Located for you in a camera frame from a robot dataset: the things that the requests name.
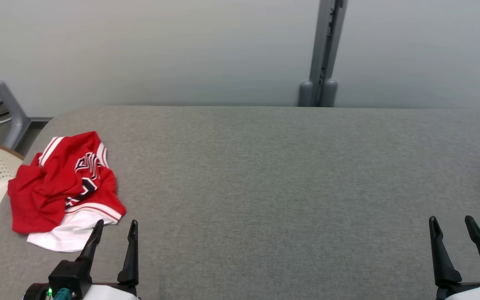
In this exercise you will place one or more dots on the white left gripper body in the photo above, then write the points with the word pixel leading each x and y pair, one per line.
pixel 111 293

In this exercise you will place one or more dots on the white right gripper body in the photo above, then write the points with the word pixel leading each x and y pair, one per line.
pixel 473 293

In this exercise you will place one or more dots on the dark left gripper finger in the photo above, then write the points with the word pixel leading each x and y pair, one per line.
pixel 93 243
pixel 131 262

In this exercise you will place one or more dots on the red basketball jersey white sleeves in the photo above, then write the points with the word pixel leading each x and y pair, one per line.
pixel 44 196

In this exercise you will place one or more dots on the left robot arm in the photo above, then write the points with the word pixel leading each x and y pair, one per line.
pixel 33 293

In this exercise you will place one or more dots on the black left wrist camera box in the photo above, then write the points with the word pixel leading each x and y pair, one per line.
pixel 69 277

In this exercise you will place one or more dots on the grey metal frame leg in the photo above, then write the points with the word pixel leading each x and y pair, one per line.
pixel 11 108

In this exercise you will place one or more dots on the grey wall partition post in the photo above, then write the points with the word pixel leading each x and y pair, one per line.
pixel 325 41

